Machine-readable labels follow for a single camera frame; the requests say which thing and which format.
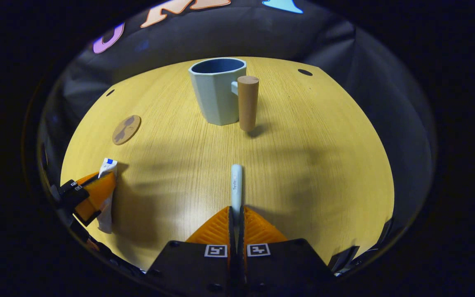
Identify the round brown coaster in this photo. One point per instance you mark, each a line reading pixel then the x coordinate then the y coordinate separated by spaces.
pixel 126 130

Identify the pale green toothbrush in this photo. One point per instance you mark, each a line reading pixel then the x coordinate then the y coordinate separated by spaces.
pixel 236 185

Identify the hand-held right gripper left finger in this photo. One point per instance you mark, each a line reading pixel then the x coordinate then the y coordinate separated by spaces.
pixel 196 268

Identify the black backdrop cloth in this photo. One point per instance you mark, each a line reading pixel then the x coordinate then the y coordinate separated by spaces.
pixel 287 37

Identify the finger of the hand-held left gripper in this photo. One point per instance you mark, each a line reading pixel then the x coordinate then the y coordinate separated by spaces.
pixel 67 187
pixel 76 197

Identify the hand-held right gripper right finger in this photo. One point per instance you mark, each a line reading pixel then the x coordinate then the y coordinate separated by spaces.
pixel 278 268

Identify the wooden desktop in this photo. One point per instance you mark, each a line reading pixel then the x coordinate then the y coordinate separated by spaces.
pixel 303 165

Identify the white toothpaste tube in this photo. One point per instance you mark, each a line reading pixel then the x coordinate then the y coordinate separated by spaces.
pixel 107 165

